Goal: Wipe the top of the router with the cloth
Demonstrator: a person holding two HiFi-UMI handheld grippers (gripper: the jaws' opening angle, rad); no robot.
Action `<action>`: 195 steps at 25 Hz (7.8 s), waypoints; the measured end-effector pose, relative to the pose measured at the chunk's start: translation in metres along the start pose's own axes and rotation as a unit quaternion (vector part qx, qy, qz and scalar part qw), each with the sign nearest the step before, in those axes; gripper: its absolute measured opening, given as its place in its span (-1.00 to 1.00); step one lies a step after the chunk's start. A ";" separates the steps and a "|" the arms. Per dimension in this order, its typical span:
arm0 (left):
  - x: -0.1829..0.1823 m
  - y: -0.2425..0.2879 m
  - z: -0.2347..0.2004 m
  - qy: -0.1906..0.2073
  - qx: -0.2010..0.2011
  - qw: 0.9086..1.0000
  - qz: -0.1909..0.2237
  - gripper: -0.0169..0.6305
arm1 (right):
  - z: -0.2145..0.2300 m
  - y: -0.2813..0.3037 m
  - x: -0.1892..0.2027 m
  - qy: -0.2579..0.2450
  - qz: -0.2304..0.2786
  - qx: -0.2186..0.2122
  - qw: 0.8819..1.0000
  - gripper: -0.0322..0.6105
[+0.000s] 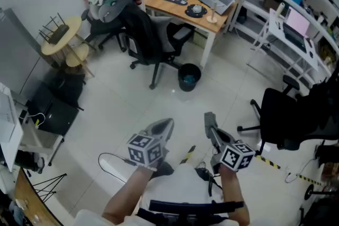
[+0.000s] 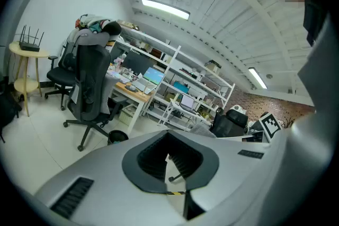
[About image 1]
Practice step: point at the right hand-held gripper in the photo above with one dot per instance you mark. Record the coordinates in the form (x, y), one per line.
(233, 154)

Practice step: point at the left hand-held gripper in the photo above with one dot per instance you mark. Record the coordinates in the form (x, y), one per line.
(144, 149)

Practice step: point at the black router with antennas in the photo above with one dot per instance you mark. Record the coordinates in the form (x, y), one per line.
(58, 33)

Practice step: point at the person's right forearm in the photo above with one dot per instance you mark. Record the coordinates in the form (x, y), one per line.
(233, 190)

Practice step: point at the person's left forearm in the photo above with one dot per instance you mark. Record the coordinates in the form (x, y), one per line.
(127, 195)

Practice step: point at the yellow black floor tape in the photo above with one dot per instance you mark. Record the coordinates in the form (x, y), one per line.
(272, 164)
(188, 154)

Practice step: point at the person's black shoe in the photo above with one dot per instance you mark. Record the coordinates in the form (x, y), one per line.
(165, 169)

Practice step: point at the black trash bin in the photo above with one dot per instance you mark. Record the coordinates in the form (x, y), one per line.
(189, 77)

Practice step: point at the person's white shirt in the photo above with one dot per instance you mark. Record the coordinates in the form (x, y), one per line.
(182, 188)

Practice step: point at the black office chair with armrests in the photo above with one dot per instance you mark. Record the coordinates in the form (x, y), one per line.
(288, 119)

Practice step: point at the black mesh office chair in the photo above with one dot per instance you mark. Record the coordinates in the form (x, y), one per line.
(148, 37)

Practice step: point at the white folding table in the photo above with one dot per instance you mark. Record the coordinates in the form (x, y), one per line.
(276, 39)

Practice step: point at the wooden roll holder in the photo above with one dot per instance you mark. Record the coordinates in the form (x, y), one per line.
(212, 14)

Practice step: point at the black bag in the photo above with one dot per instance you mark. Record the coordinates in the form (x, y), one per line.
(57, 111)

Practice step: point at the black round mat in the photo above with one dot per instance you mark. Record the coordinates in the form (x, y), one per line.
(191, 12)

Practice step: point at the small white cup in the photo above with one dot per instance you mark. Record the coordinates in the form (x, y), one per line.
(196, 8)

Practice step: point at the wooden office desk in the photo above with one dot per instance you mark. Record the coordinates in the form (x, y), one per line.
(169, 9)

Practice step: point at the office chair with headrest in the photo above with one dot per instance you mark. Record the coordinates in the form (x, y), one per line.
(106, 21)

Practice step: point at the black computer mouse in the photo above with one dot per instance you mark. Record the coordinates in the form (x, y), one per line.
(311, 54)

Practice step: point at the round wooden side table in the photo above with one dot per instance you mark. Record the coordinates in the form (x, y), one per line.
(69, 42)

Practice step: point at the black folding stand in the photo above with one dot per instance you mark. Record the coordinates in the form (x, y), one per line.
(50, 188)

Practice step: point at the laptop with pink screen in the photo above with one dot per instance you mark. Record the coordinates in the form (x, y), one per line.
(298, 27)

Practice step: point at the white paper roll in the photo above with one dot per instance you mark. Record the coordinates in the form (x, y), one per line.
(280, 9)

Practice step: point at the curved wooden desk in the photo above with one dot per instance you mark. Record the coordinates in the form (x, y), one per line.
(29, 201)

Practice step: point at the white cardboard box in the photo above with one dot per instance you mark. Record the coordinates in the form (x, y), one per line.
(6, 124)

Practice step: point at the gray metal cabinet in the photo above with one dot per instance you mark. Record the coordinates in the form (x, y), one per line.
(16, 53)

